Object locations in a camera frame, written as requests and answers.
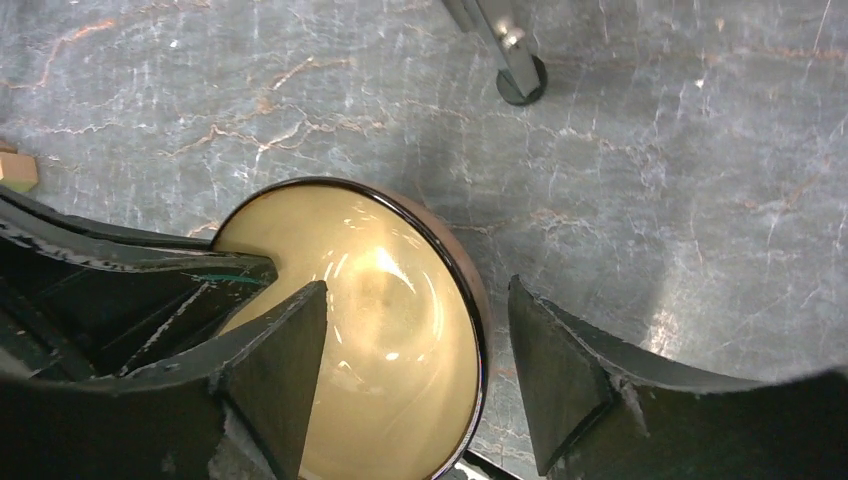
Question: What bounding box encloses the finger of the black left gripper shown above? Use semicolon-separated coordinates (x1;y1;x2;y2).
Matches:
1;188;276;381

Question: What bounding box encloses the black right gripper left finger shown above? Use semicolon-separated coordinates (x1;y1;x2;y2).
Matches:
1;281;327;479

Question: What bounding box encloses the wooden letter cube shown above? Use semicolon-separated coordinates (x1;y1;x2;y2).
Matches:
1;141;39;193

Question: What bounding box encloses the stainless steel dish rack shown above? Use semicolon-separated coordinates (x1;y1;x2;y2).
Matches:
441;0;548;106

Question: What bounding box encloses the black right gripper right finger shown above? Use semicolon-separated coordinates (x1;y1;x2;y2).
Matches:
508;277;847;479

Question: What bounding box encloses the brown speckled bowl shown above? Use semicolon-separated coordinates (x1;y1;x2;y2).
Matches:
213;177;488;479

